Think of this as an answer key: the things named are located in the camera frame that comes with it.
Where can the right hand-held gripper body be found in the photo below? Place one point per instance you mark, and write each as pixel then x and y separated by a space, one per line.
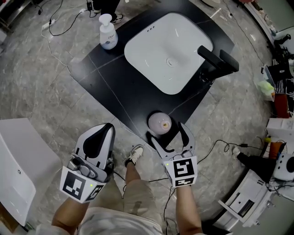
pixel 183 169

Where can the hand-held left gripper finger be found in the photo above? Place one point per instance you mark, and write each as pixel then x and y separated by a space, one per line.
pixel 111 144
pixel 80 144

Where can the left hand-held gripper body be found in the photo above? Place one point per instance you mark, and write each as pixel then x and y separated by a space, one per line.
pixel 71 183

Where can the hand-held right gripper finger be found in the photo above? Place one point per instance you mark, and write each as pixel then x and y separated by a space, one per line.
pixel 190 142
pixel 162 151

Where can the pale pink round ball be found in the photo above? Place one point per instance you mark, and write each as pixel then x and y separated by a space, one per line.
pixel 158 122

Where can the person's right forearm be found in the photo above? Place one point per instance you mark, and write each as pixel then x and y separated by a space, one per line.
pixel 188 211

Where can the person's left forearm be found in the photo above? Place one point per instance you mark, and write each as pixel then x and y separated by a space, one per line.
pixel 67 218

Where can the black sink cabinet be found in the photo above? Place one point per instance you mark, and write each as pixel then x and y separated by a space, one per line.
pixel 114 85

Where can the white sink basin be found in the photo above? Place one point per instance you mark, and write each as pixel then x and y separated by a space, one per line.
pixel 165 41

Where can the white pump soap bottle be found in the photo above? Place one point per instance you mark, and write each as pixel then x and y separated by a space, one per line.
pixel 108 37

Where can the person's white shoe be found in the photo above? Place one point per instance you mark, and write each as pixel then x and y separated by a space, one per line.
pixel 135 152

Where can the person's leg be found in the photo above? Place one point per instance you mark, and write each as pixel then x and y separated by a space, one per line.
pixel 132 172

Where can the person's beige shorts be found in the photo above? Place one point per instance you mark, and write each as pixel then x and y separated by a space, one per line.
pixel 137 195

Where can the loose white ceramic basin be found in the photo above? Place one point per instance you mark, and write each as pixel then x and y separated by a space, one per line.
pixel 18 160

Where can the person's white shirt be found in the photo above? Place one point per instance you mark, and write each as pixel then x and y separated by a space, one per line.
pixel 114 222

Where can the cardboard box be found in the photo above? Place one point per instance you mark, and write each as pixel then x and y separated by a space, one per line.
pixel 7 220

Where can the black faucet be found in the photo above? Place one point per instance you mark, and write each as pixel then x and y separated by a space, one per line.
pixel 220 65

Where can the orange container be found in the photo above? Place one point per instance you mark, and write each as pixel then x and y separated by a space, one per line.
pixel 275 150

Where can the green yellow cloth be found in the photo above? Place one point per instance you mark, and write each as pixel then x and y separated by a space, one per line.
pixel 266 87

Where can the red box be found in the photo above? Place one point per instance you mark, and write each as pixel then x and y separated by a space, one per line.
pixel 281 105

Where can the white power strip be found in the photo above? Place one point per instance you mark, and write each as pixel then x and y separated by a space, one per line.
pixel 47 24

